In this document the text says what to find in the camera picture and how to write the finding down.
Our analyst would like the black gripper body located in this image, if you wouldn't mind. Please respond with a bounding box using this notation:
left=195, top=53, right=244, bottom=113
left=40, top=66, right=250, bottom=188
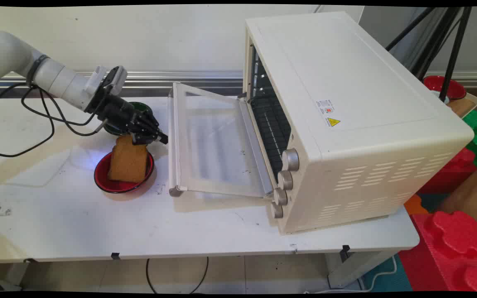
left=84, top=92, right=140, bottom=134

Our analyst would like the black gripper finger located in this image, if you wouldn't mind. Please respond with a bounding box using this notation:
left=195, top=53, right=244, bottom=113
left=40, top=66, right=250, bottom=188
left=128, top=123, right=154, bottom=145
left=133, top=108, right=169, bottom=144

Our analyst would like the brown toast slice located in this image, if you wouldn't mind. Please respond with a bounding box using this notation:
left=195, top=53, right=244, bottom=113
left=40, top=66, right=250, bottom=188
left=107, top=135, right=149, bottom=183

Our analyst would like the dark green bowl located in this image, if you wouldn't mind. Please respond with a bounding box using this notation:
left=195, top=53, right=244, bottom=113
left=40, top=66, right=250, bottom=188
left=104, top=101, right=154, bottom=136

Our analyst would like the red bowl with black rim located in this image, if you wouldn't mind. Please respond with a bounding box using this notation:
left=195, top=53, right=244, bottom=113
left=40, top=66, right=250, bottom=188
left=94, top=151, right=155, bottom=194

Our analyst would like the glass oven door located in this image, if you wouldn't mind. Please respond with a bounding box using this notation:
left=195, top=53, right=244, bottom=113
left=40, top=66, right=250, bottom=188
left=168, top=82, right=274, bottom=198

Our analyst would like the black oven rack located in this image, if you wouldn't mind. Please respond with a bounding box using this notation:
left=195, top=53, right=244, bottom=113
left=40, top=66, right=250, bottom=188
left=248, top=96, right=292, bottom=174

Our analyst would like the cream toaster oven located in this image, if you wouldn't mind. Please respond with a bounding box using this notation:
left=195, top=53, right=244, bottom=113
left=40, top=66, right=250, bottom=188
left=243, top=11, right=475, bottom=236

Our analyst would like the red bowl with white inside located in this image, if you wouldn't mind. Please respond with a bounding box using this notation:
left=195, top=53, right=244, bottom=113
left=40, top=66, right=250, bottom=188
left=423, top=75, right=467, bottom=101

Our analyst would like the black tripod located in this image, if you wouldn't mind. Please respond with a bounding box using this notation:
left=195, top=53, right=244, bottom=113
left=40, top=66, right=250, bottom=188
left=385, top=7, right=473, bottom=102

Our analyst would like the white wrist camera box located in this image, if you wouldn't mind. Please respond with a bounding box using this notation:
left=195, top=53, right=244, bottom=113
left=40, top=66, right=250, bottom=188
left=84, top=65, right=128, bottom=96

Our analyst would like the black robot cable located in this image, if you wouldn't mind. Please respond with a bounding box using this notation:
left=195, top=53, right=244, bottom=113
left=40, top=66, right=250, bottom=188
left=0, top=82, right=108, bottom=158

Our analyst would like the black floor cable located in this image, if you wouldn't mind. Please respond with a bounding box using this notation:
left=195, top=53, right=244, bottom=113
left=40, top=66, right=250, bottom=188
left=146, top=257, right=209, bottom=295

